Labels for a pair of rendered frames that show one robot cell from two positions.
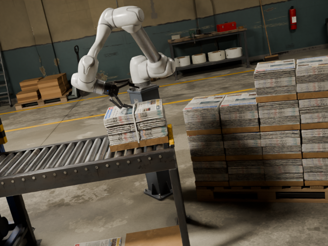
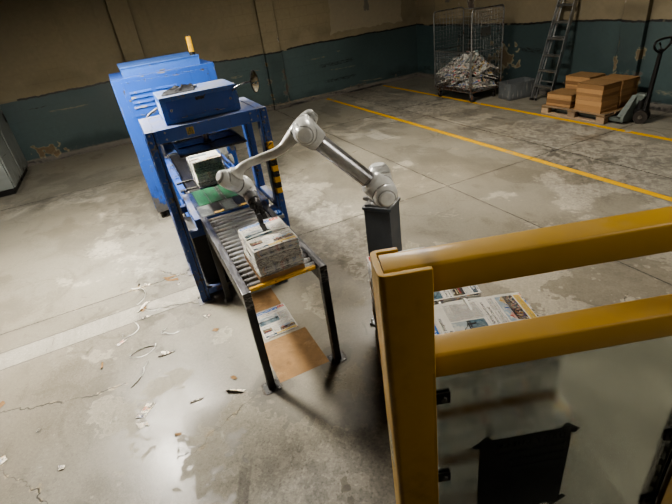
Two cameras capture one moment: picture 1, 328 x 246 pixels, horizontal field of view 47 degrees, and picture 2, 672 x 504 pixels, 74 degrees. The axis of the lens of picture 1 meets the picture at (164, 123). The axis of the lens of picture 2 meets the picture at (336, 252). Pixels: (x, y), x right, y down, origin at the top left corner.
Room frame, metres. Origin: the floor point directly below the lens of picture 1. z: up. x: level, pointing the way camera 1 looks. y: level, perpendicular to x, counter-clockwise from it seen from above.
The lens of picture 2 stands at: (1.76, -2.27, 2.24)
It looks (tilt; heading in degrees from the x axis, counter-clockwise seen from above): 30 degrees down; 67
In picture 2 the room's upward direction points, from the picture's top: 9 degrees counter-clockwise
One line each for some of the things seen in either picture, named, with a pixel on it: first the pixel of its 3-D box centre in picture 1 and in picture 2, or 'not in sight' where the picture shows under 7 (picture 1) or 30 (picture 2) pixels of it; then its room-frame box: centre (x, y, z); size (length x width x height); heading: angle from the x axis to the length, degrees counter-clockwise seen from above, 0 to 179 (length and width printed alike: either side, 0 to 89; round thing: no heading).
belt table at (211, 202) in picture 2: not in sight; (224, 201); (2.42, 1.65, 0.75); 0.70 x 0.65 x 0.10; 88
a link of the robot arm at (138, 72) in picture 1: (140, 68); (379, 179); (3.17, 0.12, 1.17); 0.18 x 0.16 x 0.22; 66
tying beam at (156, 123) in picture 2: not in sight; (201, 119); (2.42, 1.65, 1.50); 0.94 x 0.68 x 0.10; 178
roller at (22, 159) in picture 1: (18, 165); (241, 222); (2.40, 1.02, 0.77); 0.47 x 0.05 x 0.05; 178
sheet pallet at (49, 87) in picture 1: (43, 90); (589, 95); (8.83, 2.67, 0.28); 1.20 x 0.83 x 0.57; 88
